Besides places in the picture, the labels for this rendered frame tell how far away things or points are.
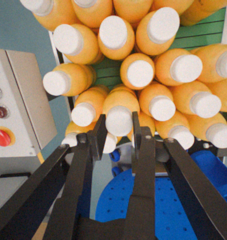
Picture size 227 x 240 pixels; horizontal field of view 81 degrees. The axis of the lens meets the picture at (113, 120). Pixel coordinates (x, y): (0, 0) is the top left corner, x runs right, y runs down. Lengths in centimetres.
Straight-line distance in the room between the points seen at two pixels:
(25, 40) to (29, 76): 129
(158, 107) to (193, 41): 26
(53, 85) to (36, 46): 131
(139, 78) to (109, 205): 30
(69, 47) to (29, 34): 136
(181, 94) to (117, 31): 16
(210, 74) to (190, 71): 6
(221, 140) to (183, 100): 10
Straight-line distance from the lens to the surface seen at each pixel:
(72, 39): 24
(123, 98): 22
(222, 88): 32
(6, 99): 30
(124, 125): 19
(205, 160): 165
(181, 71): 23
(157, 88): 27
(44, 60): 152
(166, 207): 38
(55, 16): 29
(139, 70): 22
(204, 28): 46
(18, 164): 225
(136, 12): 28
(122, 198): 39
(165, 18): 23
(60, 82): 25
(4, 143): 33
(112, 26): 23
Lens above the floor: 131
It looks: 67 degrees down
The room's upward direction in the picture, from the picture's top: 167 degrees counter-clockwise
